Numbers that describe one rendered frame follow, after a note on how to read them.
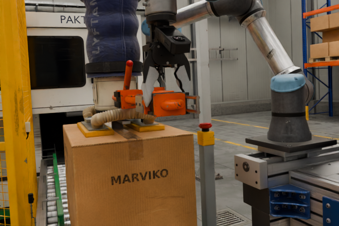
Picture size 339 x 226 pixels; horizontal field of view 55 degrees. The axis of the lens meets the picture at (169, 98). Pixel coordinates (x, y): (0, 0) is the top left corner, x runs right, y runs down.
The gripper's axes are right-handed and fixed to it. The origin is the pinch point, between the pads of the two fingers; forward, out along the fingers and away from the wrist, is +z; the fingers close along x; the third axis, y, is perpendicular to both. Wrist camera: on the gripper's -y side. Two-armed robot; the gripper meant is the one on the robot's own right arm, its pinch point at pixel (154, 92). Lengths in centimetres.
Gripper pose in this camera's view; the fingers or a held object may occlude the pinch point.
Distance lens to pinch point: 169.7
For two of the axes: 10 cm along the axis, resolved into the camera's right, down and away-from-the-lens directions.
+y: 3.5, 0.3, -9.4
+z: 0.5, 10.0, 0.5
